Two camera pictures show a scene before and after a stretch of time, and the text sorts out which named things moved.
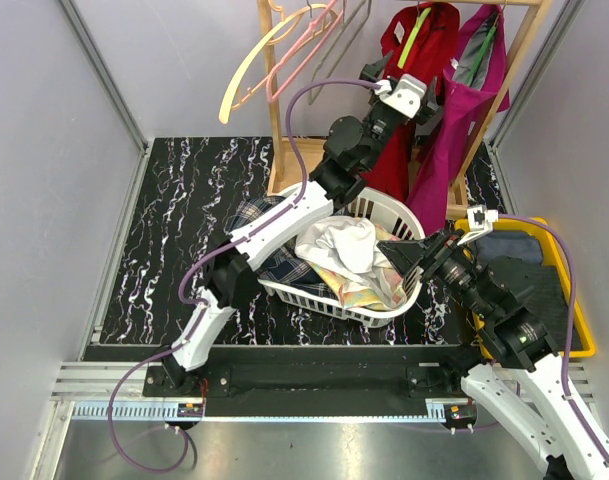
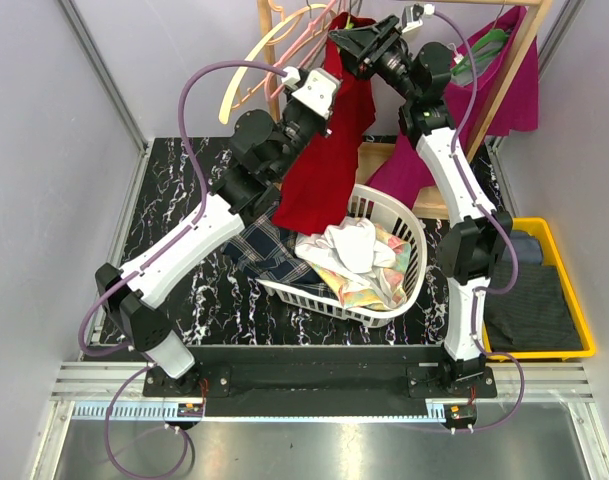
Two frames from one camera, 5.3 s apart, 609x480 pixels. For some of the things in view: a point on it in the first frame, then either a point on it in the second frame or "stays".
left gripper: [372, 72] → [293, 103]
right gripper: [429, 254] → [367, 41]
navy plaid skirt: [289, 269] stays
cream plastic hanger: [225, 104] stays
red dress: [422, 41] → [319, 192]
